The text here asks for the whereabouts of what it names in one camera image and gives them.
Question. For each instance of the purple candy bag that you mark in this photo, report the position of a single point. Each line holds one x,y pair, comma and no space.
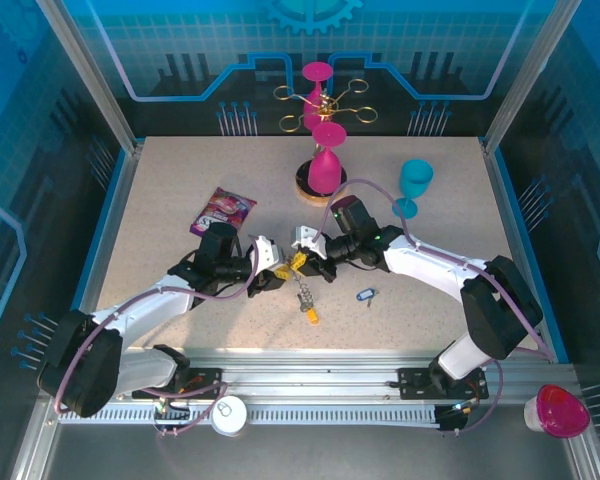
225,207

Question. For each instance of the pink wine glass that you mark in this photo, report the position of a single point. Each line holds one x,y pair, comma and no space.
316,71
324,172

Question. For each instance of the teal plastic goblet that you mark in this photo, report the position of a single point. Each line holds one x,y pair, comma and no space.
416,175

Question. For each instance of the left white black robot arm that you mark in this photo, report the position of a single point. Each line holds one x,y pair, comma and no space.
145,305

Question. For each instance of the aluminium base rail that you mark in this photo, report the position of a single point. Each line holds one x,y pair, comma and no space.
305,372

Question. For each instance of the white round cap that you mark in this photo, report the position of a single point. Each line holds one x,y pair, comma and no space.
228,415

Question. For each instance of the metal coil keyring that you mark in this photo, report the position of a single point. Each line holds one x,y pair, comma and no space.
304,290

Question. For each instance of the key with yellow tag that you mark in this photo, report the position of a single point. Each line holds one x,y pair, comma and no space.
311,316

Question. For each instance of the aluminium frame post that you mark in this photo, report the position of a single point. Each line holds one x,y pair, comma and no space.
522,75
90,75

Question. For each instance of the pink lidded white cup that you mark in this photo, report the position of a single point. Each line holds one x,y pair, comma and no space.
560,410

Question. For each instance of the key with blue tag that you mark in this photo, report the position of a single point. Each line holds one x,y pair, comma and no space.
365,295

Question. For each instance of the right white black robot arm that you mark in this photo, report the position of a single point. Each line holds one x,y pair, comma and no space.
430,260

